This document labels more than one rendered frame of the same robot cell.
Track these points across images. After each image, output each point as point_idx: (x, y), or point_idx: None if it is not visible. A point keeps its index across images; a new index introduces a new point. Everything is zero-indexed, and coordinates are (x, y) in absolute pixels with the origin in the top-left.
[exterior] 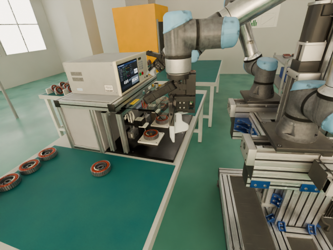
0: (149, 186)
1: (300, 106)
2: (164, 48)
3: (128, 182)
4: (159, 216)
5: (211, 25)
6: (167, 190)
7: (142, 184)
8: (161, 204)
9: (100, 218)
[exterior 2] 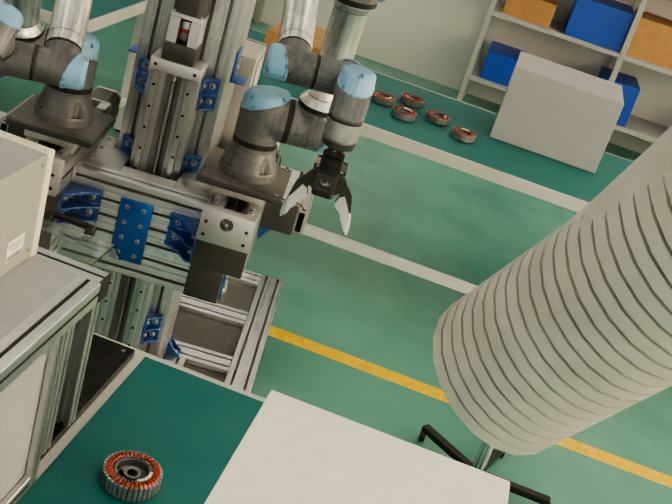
0: (209, 405)
1: (282, 130)
2: (353, 115)
3: (189, 436)
4: None
5: None
6: (222, 384)
7: (201, 414)
8: (257, 398)
9: None
